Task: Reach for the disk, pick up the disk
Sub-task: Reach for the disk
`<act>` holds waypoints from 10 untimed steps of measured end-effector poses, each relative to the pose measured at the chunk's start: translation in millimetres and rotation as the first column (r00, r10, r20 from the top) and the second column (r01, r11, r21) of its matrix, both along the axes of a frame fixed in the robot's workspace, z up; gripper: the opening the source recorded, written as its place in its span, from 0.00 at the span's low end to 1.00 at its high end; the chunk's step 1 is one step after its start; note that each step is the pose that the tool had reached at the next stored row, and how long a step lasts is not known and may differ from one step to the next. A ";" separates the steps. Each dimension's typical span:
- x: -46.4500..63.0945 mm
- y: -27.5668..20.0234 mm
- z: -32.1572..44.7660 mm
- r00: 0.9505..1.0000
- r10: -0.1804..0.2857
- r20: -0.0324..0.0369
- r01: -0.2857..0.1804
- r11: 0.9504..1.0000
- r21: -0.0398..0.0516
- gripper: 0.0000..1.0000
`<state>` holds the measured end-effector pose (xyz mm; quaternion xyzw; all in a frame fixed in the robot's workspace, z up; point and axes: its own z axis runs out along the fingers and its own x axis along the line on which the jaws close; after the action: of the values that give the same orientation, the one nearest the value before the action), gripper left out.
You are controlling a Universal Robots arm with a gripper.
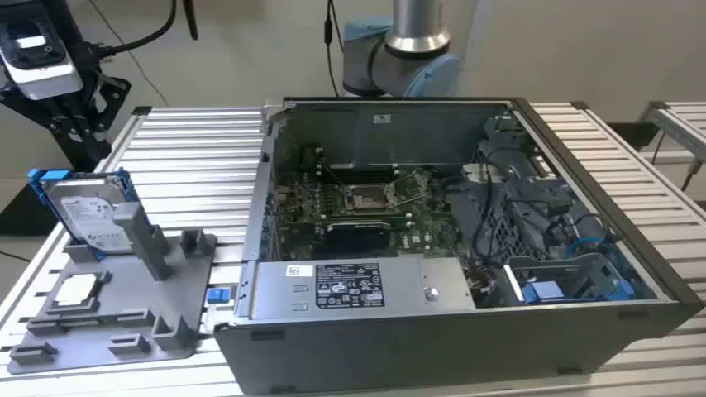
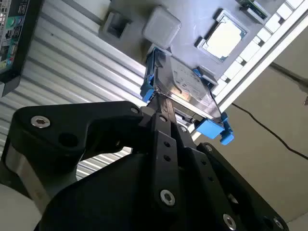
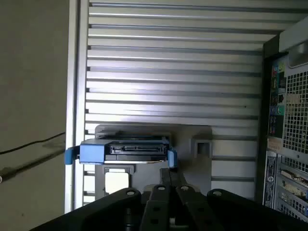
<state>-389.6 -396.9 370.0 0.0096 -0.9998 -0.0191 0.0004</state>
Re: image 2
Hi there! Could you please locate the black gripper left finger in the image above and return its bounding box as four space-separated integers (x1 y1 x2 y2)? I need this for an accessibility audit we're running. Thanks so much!
9 93 180 214

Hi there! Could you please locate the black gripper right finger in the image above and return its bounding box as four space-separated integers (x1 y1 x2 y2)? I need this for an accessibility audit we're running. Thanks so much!
171 120 290 231

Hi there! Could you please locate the hard disk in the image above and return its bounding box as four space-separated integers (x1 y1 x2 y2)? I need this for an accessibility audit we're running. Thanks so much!
140 47 234 146

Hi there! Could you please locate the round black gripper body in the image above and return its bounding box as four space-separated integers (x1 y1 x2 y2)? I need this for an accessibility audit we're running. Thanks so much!
39 151 227 231

